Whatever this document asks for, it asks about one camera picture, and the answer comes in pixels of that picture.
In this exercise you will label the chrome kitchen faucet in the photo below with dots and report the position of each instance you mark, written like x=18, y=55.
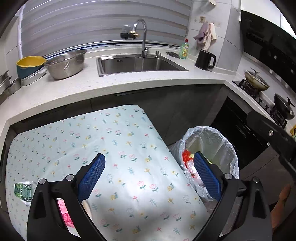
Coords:
x=130, y=32

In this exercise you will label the condiment bottles on counter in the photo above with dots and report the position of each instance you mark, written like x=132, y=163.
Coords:
x=293, y=132

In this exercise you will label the red plastic wrapper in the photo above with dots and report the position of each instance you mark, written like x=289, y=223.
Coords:
x=188, y=159

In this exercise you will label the pink patterned paper cup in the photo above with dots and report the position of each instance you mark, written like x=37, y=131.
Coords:
x=65, y=215

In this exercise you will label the stainless steel sink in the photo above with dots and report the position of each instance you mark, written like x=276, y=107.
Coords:
x=135, y=63

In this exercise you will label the green dish soap bottle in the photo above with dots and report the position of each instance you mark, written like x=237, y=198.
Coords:
x=184, y=49

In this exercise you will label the black electric kettle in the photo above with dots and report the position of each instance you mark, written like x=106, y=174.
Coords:
x=205, y=60

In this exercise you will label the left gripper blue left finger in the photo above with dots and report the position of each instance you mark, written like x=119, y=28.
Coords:
x=88, y=176

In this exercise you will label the black wok on stove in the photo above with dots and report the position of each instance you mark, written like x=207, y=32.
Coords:
x=281, y=109

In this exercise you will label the dark scrubber on counter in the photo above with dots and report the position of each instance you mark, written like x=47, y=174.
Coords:
x=173, y=54

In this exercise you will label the large steel mixing bowl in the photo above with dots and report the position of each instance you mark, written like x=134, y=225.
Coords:
x=66, y=65

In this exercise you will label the yellow teal plastic bowl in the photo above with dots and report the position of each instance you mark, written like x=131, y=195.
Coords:
x=29, y=65

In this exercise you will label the trash bin with plastic bag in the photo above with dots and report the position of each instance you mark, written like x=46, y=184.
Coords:
x=216, y=149

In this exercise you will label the black range hood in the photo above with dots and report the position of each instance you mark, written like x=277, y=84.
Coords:
x=269, y=44

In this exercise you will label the steel tray under bowl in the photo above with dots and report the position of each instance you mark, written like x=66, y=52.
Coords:
x=34, y=77

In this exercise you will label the pan with glass lid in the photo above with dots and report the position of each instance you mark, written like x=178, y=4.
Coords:
x=253, y=78

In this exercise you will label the black gas stove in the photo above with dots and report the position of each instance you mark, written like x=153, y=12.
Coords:
x=260, y=98

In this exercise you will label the person's hand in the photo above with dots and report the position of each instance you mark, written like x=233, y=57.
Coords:
x=277, y=212

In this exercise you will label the grey window blind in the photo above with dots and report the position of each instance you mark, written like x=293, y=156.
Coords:
x=48, y=27

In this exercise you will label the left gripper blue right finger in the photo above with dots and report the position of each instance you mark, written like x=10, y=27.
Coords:
x=210, y=175

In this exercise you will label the hanging purple beige cloths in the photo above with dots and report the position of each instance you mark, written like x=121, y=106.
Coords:
x=206, y=36

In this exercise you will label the green foil wrapper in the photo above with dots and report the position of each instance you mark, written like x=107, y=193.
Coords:
x=24, y=191

